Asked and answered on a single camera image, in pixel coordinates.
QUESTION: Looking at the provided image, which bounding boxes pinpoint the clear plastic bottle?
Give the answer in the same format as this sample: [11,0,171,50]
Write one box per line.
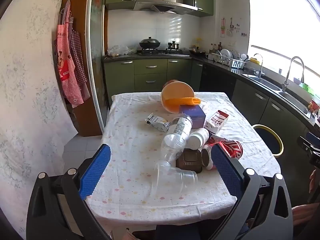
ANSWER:
[160,114,193,167]

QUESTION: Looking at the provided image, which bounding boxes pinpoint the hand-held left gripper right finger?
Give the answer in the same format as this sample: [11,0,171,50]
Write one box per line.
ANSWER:
[211,144,293,240]

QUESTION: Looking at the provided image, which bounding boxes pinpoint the small tin can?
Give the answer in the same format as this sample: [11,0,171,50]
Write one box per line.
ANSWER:
[201,139,217,170]

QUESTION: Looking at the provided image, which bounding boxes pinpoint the clear plastic bag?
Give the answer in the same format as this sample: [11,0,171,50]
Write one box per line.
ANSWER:
[107,45,137,57]

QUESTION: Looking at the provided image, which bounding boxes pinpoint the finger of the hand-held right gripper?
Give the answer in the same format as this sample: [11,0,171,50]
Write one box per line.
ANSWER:
[297,136,320,153]
[305,131,320,143]

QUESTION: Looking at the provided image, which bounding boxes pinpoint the orange plastic bucket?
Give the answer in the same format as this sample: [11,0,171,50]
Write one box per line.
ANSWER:
[161,82,195,114]

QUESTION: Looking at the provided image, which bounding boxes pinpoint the red and white box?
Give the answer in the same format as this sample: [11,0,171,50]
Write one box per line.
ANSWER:
[204,110,229,134]

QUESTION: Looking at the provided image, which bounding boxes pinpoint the white milk carton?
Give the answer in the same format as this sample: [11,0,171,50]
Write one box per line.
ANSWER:
[145,113,172,132]

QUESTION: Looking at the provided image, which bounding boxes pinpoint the tall chrome faucet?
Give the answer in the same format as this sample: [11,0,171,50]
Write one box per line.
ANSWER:
[282,56,305,92]

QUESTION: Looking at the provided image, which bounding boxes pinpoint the wall hanging utensils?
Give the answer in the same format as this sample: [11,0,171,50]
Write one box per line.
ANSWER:
[220,17,248,38]

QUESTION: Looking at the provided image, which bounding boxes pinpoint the brown plastic container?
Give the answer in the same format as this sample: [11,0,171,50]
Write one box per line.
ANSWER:
[176,149,203,174]

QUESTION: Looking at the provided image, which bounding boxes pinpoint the sliding door frame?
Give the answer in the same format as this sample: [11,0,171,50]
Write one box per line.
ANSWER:
[85,0,109,133]

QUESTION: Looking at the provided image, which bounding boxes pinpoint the steel range hood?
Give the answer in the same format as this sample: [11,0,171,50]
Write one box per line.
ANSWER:
[132,0,198,14]

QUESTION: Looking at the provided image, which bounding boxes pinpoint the orange cloth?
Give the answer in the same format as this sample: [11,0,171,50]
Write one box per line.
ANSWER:
[164,96,202,105]

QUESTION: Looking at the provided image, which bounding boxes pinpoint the gas stove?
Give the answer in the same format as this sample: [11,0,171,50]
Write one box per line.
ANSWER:
[137,49,190,56]

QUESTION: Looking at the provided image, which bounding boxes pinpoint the green sink base cabinet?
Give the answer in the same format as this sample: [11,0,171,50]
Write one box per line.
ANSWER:
[200,62,315,155]

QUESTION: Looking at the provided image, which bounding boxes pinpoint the brown wooden panel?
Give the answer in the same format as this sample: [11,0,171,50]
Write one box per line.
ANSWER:
[61,0,103,137]

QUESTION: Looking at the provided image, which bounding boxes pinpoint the clear plastic cup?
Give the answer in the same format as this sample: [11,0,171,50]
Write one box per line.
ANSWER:
[150,160,198,198]

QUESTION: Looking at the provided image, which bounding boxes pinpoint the green plastic item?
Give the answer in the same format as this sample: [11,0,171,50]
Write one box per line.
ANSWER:
[299,82,315,95]

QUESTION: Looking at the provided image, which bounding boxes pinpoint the white pill bottle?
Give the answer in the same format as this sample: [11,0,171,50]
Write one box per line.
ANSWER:
[187,127,210,150]

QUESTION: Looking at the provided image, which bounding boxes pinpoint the crushed red can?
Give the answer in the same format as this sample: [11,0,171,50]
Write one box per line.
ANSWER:
[220,140,243,159]

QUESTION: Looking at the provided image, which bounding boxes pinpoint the red checked apron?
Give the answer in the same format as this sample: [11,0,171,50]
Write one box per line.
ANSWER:
[55,0,84,105]

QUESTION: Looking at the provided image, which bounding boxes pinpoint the yellow-rimmed trash bin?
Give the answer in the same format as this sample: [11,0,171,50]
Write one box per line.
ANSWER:
[252,124,284,158]

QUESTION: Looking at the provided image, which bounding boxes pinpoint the white dish rack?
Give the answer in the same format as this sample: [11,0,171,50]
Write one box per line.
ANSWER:
[208,49,247,69]

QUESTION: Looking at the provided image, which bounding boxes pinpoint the green drawer base cabinet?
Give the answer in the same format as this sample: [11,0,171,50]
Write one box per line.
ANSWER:
[104,57,203,105]

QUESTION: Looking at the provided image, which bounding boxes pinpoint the black wok with lid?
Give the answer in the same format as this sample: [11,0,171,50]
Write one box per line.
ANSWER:
[139,36,161,50]

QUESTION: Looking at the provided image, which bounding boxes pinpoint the small chrome faucet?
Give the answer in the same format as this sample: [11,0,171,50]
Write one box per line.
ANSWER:
[253,53,264,78]

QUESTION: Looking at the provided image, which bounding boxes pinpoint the purple box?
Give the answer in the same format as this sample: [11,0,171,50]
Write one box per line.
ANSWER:
[179,104,207,128]

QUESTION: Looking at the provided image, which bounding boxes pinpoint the steel double sink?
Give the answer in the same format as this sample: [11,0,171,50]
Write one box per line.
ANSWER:
[241,74,309,115]

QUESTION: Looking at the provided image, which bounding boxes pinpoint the person's right hand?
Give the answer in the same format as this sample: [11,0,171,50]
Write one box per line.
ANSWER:
[309,169,320,193]

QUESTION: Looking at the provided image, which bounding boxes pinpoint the dark checked apron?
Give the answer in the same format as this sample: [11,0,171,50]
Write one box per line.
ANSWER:
[69,22,91,100]

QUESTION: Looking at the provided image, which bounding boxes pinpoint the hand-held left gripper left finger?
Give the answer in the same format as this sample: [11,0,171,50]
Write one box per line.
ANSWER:
[26,144,112,240]

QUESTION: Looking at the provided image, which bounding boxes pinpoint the bright window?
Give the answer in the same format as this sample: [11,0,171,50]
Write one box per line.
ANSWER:
[247,0,320,90]

